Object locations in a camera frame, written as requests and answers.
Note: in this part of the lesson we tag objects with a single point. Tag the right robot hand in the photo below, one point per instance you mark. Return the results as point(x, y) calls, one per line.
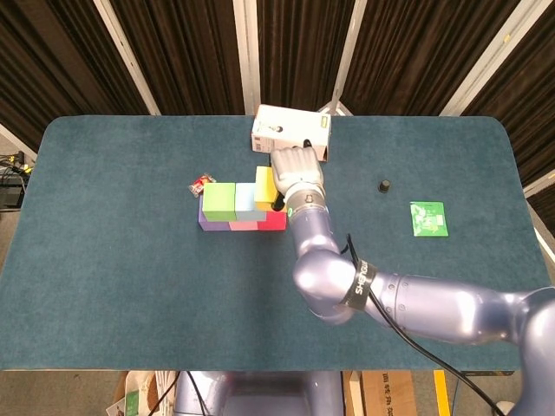
point(299, 167)

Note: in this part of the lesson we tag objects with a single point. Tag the yellow foam cube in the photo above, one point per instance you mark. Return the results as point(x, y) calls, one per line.
point(263, 186)

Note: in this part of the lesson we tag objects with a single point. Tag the red foam cube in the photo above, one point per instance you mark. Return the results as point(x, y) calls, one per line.
point(275, 221)

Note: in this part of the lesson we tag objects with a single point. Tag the light blue foam cube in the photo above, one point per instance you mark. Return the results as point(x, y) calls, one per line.
point(245, 197)

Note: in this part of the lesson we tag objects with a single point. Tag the pink foam cube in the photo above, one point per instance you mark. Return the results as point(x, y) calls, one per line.
point(243, 225)

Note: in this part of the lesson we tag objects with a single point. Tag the green foam cube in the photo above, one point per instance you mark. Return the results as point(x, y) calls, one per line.
point(219, 199)

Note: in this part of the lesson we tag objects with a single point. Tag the purple foam cube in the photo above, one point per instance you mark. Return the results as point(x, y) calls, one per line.
point(212, 225)

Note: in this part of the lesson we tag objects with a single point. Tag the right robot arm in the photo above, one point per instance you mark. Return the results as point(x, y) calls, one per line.
point(412, 299)

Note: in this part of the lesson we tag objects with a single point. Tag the white cardboard box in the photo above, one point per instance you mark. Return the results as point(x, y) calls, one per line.
point(282, 125)

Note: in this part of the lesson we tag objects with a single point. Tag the small black cap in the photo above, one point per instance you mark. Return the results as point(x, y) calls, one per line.
point(383, 186)

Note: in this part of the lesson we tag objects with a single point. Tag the small red candy packet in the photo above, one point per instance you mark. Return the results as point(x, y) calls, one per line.
point(199, 184)

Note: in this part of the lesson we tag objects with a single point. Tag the green foil packet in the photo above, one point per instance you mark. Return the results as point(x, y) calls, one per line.
point(429, 219)

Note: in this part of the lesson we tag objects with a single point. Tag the dark brown curtain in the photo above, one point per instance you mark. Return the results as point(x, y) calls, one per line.
point(195, 52)

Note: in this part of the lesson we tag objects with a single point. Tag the grey-blue robot torso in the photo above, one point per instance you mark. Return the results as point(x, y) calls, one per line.
point(269, 394)

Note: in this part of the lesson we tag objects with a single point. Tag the teal felt table cover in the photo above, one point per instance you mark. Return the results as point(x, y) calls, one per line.
point(108, 312)

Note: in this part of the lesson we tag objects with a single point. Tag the brown cardboard box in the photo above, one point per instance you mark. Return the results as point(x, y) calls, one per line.
point(386, 394)

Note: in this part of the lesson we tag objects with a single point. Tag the yellow strip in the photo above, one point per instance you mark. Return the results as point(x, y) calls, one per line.
point(441, 390)

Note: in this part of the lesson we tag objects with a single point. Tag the white paper bag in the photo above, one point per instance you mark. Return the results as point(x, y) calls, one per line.
point(139, 394)

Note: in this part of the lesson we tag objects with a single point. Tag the white frame post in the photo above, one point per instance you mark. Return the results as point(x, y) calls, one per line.
point(15, 143)
point(126, 56)
point(349, 43)
point(490, 56)
point(539, 182)
point(246, 52)

